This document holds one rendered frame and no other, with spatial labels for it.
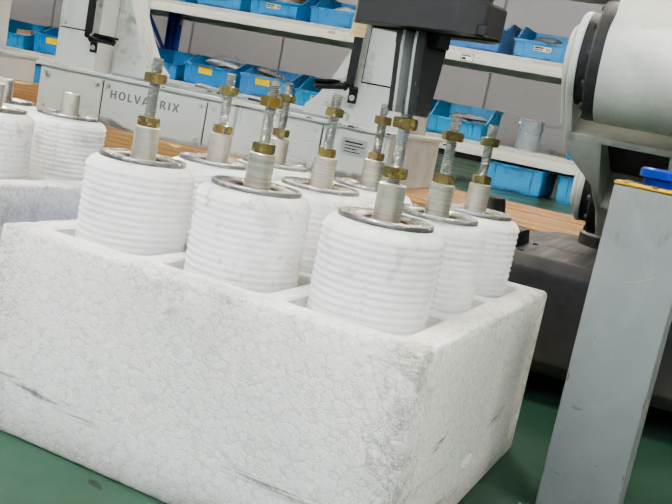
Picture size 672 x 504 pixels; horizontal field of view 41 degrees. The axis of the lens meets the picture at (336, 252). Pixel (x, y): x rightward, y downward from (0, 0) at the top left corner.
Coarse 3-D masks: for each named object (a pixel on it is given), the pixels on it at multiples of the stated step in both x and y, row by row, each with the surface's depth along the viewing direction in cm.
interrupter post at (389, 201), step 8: (384, 184) 67; (392, 184) 67; (400, 184) 68; (384, 192) 67; (392, 192) 67; (400, 192) 67; (376, 200) 68; (384, 200) 67; (392, 200) 67; (400, 200) 67; (376, 208) 68; (384, 208) 67; (392, 208) 67; (400, 208) 68; (376, 216) 68; (384, 216) 67; (392, 216) 67; (400, 216) 68
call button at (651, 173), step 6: (642, 168) 78; (648, 168) 77; (654, 168) 77; (642, 174) 77; (648, 174) 77; (654, 174) 76; (660, 174) 76; (666, 174) 76; (648, 180) 77; (654, 180) 77; (660, 180) 76; (666, 180) 76; (660, 186) 76; (666, 186) 76
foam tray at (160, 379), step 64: (0, 256) 76; (64, 256) 73; (128, 256) 72; (0, 320) 76; (64, 320) 73; (128, 320) 70; (192, 320) 68; (256, 320) 65; (320, 320) 63; (448, 320) 71; (512, 320) 82; (0, 384) 77; (64, 384) 74; (128, 384) 71; (192, 384) 68; (256, 384) 66; (320, 384) 63; (384, 384) 61; (448, 384) 67; (512, 384) 89; (64, 448) 74; (128, 448) 71; (192, 448) 68; (256, 448) 66; (320, 448) 64; (384, 448) 61; (448, 448) 72
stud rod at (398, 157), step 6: (402, 108) 67; (402, 114) 67; (402, 132) 67; (408, 132) 67; (396, 138) 67; (402, 138) 67; (396, 144) 67; (402, 144) 67; (396, 150) 67; (402, 150) 67; (396, 156) 67; (402, 156) 67; (396, 162) 67; (402, 162) 68; (402, 168) 68; (390, 180) 68; (396, 180) 68
